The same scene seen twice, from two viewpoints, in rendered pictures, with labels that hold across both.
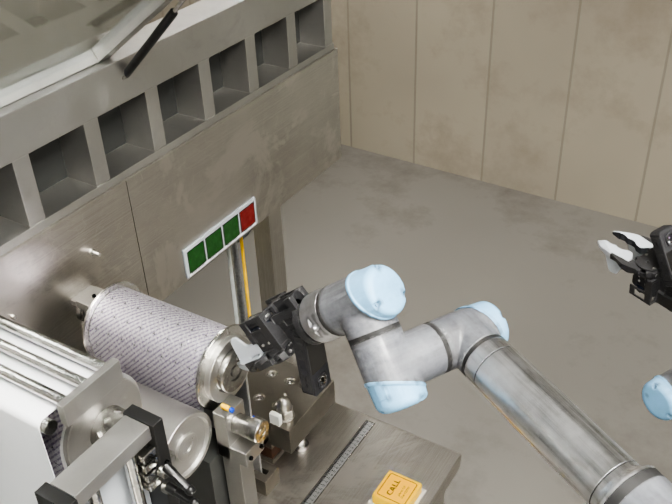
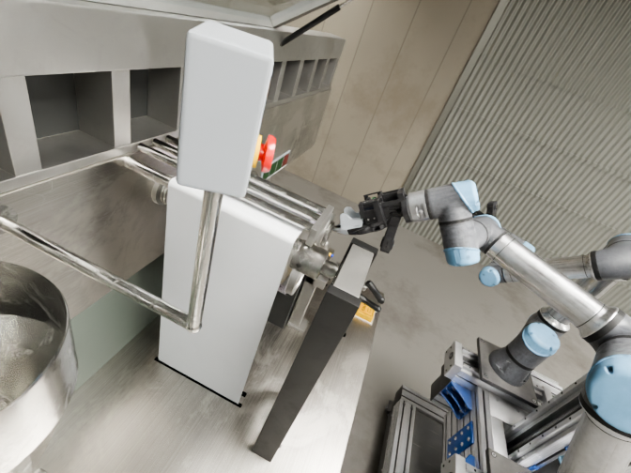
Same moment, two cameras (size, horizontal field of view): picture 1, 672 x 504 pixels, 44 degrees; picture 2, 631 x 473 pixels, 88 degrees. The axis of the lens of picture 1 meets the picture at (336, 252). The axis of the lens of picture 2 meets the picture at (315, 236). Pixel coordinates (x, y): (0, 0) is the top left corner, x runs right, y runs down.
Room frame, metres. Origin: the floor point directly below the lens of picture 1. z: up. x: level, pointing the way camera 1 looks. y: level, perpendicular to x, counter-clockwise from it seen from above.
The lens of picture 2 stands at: (0.35, 0.53, 1.74)
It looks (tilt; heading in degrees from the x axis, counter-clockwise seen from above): 34 degrees down; 335
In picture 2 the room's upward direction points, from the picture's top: 21 degrees clockwise
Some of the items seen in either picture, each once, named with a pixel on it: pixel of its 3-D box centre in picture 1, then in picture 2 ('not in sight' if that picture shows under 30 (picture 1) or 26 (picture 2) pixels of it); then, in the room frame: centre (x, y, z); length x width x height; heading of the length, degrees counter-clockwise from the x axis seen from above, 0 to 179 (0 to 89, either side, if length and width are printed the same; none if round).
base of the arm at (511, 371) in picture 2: not in sight; (514, 361); (0.85, -0.72, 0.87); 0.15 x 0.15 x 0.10
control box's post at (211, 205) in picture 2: not in sight; (203, 261); (0.60, 0.51, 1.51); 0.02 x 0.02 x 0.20
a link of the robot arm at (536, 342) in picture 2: not in sight; (534, 343); (0.85, -0.73, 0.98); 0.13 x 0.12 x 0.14; 120
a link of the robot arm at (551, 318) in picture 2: not in sight; (580, 295); (0.91, -0.84, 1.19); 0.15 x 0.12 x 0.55; 120
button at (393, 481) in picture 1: (397, 493); (364, 310); (1.05, -0.10, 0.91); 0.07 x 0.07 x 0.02; 57
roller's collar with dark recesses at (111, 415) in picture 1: (122, 434); (309, 259); (0.82, 0.30, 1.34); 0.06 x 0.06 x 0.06; 57
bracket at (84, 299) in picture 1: (92, 298); not in sight; (1.20, 0.44, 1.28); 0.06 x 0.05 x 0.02; 57
